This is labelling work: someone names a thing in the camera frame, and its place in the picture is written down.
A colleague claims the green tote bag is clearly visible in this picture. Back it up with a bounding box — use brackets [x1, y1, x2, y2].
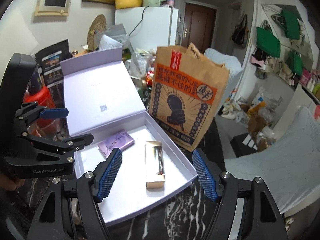
[256, 27, 281, 58]

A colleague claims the white covered chair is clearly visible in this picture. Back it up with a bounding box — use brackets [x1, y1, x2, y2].
[225, 107, 319, 213]

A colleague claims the red plastic bottle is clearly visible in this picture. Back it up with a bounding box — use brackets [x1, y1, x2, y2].
[23, 86, 61, 140]

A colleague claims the gold rectangular box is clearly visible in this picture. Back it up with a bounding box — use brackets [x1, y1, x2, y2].
[145, 141, 165, 189]

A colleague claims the woven round fan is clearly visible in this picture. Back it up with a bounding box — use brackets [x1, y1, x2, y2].
[87, 14, 107, 51]

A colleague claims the white refrigerator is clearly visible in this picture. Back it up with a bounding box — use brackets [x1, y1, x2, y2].
[115, 7, 179, 51]

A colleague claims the brown entrance door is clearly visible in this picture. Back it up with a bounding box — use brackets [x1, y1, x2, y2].
[181, 3, 217, 54]

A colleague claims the black printed bag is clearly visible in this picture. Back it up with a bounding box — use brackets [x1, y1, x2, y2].
[35, 40, 72, 107]

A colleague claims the wall intercom panel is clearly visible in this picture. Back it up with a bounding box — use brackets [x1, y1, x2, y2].
[34, 0, 71, 16]

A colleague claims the lavender gift box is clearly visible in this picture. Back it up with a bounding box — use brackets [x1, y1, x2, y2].
[60, 48, 197, 225]

